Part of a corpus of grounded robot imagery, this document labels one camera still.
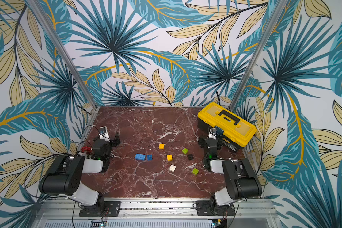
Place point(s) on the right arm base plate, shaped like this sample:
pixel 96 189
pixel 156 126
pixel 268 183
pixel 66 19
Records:
pixel 209 208

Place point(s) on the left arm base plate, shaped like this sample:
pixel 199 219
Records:
pixel 107 208

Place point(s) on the yellow black toolbox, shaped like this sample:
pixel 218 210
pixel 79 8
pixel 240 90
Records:
pixel 231 130

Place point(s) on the aluminium front rail frame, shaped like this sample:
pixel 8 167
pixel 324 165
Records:
pixel 158 213

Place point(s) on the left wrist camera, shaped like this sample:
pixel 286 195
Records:
pixel 103 133

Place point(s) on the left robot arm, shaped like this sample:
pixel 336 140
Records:
pixel 63 178

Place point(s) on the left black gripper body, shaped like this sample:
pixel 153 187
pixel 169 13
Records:
pixel 113 141

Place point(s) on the long light blue lego brick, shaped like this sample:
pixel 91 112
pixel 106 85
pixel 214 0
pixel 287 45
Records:
pixel 140 157

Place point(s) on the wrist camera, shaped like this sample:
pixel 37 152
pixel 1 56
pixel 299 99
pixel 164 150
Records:
pixel 212 133
pixel 103 133

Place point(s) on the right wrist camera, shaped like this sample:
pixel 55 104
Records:
pixel 212 133

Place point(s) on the red emergency stop button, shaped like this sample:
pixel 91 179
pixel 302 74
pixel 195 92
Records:
pixel 86 151

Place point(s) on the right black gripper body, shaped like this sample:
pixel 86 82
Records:
pixel 206 141

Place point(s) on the black lego brick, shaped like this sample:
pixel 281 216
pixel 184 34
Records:
pixel 190 157

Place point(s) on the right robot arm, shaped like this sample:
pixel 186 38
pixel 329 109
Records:
pixel 241 181

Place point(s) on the white lego brick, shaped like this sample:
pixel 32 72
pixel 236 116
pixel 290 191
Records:
pixel 172 168

